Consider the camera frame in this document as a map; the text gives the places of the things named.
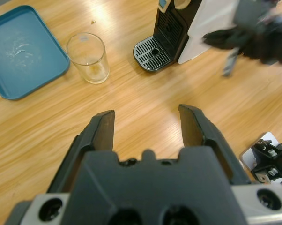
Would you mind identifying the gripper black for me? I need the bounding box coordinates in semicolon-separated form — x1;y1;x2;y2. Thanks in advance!
203;16;282;78

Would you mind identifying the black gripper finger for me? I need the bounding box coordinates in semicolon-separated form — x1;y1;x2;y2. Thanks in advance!
178;104;252;186
46;109;116;195

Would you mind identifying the white capsule coffee machine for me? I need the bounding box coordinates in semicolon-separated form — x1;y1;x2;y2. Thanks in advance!
133;0;240;73

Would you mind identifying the clear drinking glass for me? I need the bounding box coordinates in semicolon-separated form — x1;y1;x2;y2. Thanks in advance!
66;32;110;84

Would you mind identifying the teal plastic tray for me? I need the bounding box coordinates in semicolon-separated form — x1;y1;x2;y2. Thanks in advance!
0;5;70;101

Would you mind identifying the black post with brackets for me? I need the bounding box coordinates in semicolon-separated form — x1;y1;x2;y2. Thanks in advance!
250;139;282;183

